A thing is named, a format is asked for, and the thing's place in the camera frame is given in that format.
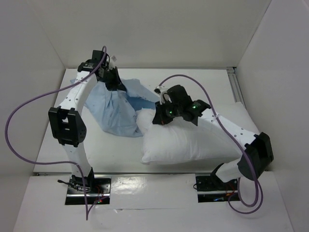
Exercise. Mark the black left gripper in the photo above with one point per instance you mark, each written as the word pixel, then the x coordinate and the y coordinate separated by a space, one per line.
pixel 117 84

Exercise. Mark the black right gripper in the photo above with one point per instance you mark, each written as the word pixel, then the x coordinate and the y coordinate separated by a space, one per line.
pixel 160 112

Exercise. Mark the light blue pillowcase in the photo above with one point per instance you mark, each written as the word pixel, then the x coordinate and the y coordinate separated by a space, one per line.
pixel 116 111

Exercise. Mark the white pillow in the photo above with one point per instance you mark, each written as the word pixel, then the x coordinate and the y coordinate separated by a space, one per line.
pixel 180 141

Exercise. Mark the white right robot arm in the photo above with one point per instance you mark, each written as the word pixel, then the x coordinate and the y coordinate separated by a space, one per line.
pixel 256 150

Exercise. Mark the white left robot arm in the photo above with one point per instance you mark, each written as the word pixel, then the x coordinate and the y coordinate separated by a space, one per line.
pixel 66 122

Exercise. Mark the aluminium frame rail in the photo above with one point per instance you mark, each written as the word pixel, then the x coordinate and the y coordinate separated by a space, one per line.
pixel 237 94

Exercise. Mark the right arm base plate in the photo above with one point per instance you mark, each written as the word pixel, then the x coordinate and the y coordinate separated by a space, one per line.
pixel 210 190

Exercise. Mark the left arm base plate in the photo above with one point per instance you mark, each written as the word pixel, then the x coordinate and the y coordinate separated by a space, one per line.
pixel 100 192

